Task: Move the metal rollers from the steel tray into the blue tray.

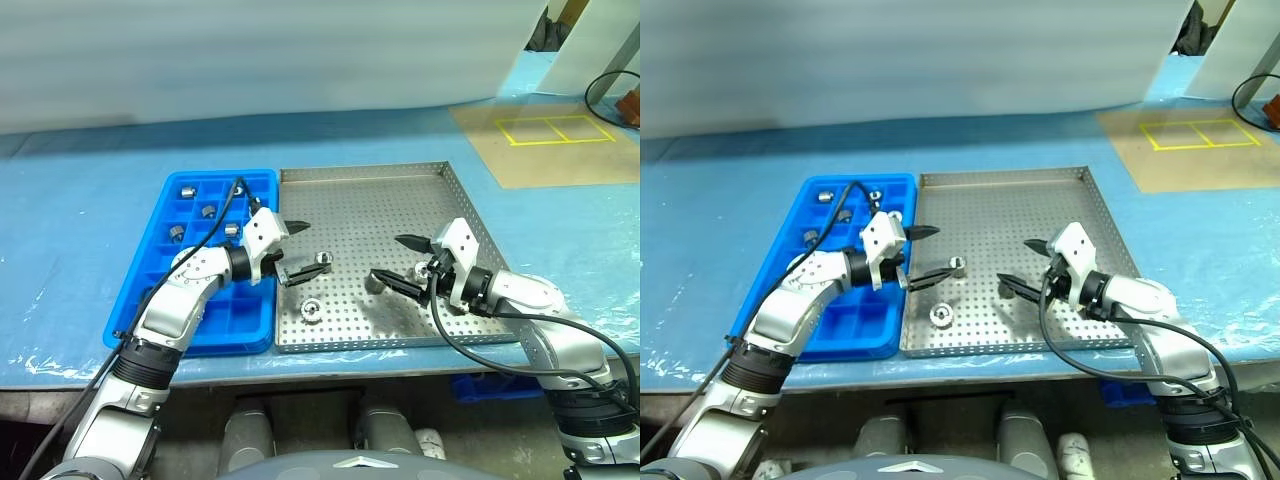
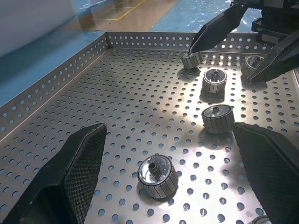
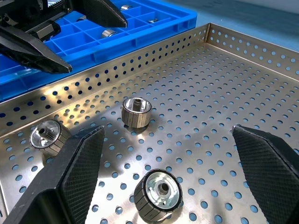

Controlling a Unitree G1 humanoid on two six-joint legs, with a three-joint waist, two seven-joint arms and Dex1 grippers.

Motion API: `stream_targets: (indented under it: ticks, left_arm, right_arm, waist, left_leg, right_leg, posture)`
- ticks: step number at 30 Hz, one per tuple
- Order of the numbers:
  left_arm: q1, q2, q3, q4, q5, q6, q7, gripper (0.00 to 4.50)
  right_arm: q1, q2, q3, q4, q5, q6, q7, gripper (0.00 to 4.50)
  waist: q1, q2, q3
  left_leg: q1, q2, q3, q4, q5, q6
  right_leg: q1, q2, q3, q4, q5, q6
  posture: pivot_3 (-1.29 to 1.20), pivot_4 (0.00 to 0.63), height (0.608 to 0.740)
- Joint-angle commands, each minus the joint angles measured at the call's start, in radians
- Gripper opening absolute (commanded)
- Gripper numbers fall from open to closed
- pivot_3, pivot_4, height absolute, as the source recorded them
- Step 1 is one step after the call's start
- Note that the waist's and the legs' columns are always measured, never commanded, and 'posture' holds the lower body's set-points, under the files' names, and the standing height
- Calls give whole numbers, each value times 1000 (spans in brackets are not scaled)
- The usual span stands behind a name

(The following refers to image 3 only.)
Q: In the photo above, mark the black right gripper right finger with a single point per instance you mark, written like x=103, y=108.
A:
x=268, y=175

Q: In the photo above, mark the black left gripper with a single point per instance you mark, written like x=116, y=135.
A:
x=39, y=29

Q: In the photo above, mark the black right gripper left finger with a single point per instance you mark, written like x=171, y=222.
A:
x=70, y=175

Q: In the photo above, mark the blue compartment tray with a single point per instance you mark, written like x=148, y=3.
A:
x=112, y=49

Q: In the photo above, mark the perforated metal tray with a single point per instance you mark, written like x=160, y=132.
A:
x=210, y=105

